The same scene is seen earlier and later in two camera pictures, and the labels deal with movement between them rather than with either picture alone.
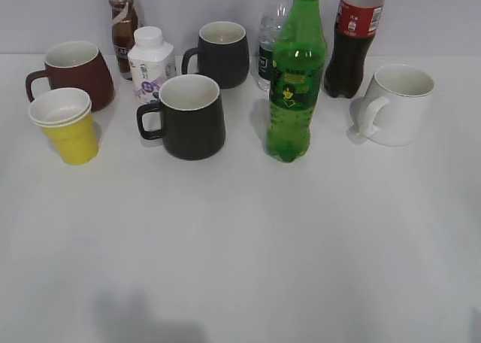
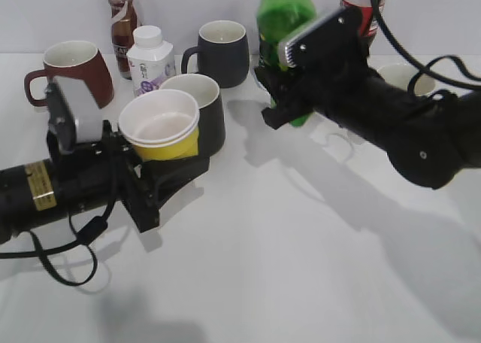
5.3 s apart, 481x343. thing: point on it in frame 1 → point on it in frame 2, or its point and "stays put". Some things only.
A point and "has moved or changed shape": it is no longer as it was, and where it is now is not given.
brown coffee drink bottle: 124,23 stays put
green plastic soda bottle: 297,65 has moved or changed shape
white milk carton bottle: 152,64 stays put
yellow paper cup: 65,116 → 161,124
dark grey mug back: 222,53 stays put
